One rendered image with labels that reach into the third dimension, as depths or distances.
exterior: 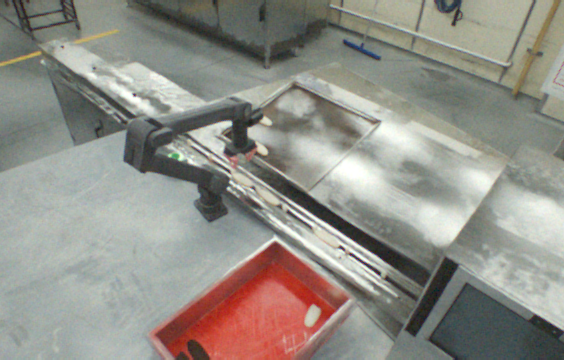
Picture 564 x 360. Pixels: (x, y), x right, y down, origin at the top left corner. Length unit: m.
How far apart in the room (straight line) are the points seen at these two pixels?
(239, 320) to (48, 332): 0.54
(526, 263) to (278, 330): 0.67
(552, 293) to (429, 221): 0.66
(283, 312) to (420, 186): 0.69
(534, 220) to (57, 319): 1.26
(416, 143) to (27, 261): 1.49
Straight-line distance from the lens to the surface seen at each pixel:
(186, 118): 1.13
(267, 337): 1.15
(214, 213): 1.42
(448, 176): 1.56
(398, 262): 1.37
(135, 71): 2.49
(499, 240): 0.86
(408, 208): 1.42
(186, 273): 1.28
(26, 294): 1.41
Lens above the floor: 1.86
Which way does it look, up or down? 42 degrees down
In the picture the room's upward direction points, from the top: 4 degrees clockwise
